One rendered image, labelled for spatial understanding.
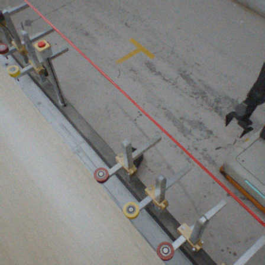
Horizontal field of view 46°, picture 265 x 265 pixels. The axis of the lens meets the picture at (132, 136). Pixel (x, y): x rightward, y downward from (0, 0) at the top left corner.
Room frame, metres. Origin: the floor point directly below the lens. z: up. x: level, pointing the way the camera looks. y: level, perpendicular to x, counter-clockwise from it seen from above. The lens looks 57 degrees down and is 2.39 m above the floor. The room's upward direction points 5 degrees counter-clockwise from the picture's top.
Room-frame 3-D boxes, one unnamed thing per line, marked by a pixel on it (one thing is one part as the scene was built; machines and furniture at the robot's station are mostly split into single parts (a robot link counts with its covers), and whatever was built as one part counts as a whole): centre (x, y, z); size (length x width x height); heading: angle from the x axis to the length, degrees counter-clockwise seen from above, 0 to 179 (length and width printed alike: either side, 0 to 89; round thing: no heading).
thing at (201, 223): (0.38, -0.25, 0.90); 0.04 x 0.04 x 0.48; 35
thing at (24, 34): (1.61, 0.61, 0.91); 0.04 x 0.04 x 0.48; 35
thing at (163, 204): (0.60, -0.10, 0.84); 0.14 x 0.06 x 0.05; 35
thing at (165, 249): (0.32, -0.11, 0.85); 0.08 x 0.08 x 0.11
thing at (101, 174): (0.73, 0.18, 0.85); 0.08 x 0.08 x 0.11
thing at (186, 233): (0.40, -0.24, 0.81); 0.14 x 0.06 x 0.05; 35
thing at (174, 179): (0.64, -0.12, 0.84); 0.43 x 0.03 x 0.04; 125
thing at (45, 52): (1.39, 0.46, 1.18); 0.07 x 0.07 x 0.08; 35
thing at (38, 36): (1.89, 0.71, 0.84); 0.43 x 0.03 x 0.04; 125
